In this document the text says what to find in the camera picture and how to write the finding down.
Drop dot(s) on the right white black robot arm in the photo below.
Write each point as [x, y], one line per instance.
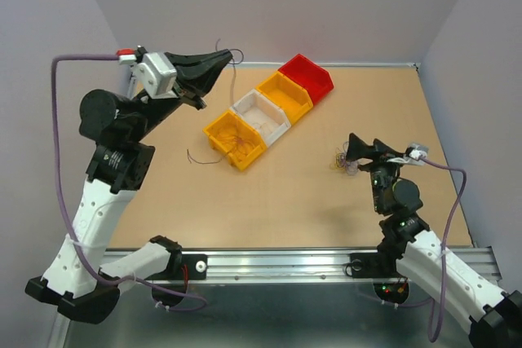
[411, 250]

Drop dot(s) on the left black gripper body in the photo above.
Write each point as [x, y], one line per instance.
[184, 95]

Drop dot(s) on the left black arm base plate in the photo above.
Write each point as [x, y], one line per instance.
[195, 264]

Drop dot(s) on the aluminium left side rail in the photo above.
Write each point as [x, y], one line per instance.
[132, 85]

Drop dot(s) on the yellow plastic bin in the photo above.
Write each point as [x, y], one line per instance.
[238, 142]
[287, 95]

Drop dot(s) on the far yellow plastic bin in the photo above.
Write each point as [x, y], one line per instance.
[287, 95]

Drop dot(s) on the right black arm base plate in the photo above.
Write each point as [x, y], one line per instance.
[373, 265]

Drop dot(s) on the aluminium front rail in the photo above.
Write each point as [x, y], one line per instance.
[276, 266]

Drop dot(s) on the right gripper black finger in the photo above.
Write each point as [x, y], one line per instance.
[358, 149]
[383, 152]

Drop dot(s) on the near yellow plastic bin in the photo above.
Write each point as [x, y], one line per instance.
[238, 142]

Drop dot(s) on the aluminium rail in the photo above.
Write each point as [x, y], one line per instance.
[408, 65]
[276, 266]
[132, 85]

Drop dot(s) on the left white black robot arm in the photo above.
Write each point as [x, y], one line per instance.
[78, 283]

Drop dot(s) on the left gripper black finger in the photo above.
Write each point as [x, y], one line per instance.
[217, 59]
[210, 77]

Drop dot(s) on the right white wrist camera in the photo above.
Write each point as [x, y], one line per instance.
[415, 154]

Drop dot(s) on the white plastic bin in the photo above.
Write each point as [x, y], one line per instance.
[262, 115]

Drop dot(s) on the red plastic bin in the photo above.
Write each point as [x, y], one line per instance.
[315, 80]

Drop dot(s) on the grey metal front panel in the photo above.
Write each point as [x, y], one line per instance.
[259, 315]

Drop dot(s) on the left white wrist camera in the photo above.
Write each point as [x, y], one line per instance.
[154, 72]

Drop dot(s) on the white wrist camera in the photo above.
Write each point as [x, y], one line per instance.
[154, 72]
[415, 154]

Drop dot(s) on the aluminium back rail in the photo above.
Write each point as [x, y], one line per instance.
[408, 65]

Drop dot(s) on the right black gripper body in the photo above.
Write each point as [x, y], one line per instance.
[382, 175]

